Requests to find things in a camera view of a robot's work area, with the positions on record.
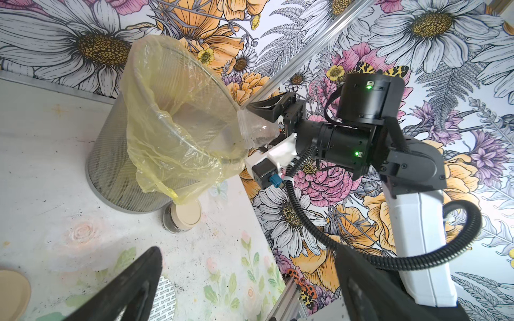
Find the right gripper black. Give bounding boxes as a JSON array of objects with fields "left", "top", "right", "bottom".
[{"left": 247, "top": 93, "right": 307, "bottom": 132}]

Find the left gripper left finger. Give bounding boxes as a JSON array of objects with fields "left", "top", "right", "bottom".
[{"left": 66, "top": 246, "right": 162, "bottom": 321}]

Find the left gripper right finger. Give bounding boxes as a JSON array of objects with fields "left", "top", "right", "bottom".
[{"left": 335, "top": 245, "right": 430, "bottom": 320}]

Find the clear jar beige lid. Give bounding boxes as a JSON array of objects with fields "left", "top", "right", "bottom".
[{"left": 237, "top": 109, "right": 280, "bottom": 149}]

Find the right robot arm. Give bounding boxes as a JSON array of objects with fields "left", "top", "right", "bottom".
[{"left": 246, "top": 74, "right": 481, "bottom": 312}]

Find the foil sealed tea jar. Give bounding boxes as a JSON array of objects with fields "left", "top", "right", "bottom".
[{"left": 148, "top": 276, "right": 176, "bottom": 321}]

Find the closed beige lid jar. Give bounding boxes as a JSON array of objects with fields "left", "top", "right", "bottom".
[{"left": 162, "top": 200, "right": 202, "bottom": 234}]

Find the yellow bin liner bag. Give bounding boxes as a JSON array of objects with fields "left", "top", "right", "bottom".
[{"left": 120, "top": 36, "right": 248, "bottom": 204}]

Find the mesh waste bin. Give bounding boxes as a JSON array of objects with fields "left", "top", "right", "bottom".
[{"left": 86, "top": 36, "right": 247, "bottom": 213}]

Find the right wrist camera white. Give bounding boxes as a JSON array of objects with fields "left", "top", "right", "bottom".
[{"left": 245, "top": 133, "right": 298, "bottom": 189}]

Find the aluminium front rail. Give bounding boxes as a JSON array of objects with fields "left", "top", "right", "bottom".
[{"left": 264, "top": 278, "right": 307, "bottom": 321}]

